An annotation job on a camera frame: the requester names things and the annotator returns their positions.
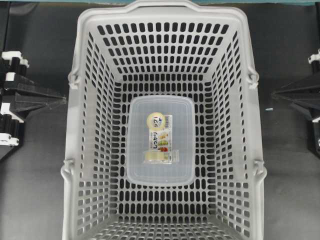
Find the grey plastic shopping basket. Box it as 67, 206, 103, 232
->
61, 0, 267, 240

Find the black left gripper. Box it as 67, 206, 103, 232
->
0, 51, 66, 147

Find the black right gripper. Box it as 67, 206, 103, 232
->
271, 49, 320, 152

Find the clear plastic food container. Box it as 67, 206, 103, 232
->
126, 95, 196, 187

